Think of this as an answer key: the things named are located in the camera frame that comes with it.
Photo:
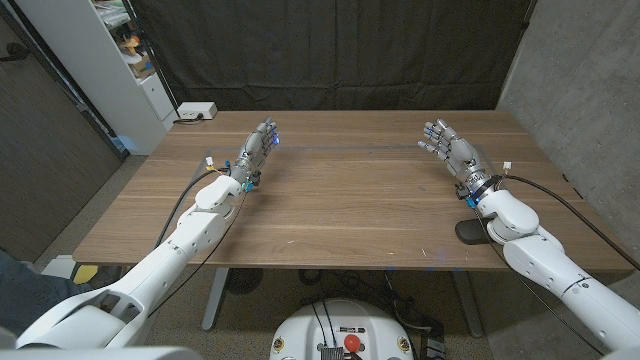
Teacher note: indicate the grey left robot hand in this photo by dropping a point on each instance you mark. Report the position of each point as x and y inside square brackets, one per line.
[252, 152]

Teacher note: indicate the white power strip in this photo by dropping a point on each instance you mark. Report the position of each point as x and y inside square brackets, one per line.
[196, 110]

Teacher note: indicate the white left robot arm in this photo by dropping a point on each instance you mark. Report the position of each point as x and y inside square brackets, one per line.
[160, 265]

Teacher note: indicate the cardboard box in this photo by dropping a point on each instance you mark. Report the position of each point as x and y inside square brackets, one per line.
[142, 65]

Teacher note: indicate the black glasses case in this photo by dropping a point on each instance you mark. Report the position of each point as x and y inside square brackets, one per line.
[470, 231]

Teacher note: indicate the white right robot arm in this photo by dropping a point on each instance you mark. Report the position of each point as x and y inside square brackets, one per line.
[560, 270]

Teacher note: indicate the yellow object on floor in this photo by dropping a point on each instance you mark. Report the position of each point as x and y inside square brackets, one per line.
[86, 274]

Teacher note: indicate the grey table leg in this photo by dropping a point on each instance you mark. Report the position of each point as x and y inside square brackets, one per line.
[215, 300]
[469, 305]

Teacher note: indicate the white robot torso base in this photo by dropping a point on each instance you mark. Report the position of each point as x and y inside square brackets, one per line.
[340, 325]

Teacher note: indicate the black backdrop curtain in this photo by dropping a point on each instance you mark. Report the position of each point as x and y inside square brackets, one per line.
[330, 50]

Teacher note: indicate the red emergency stop button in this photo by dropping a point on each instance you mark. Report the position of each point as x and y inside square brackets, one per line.
[352, 343]

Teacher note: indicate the black round floor fan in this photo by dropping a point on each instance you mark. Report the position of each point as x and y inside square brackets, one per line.
[244, 280]

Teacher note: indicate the white shelf cabinet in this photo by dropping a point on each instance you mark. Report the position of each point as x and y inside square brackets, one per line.
[100, 65]

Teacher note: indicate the person leg in jeans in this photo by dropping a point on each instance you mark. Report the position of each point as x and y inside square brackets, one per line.
[30, 295]

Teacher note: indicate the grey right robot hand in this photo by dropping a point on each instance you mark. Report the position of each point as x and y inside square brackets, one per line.
[460, 152]

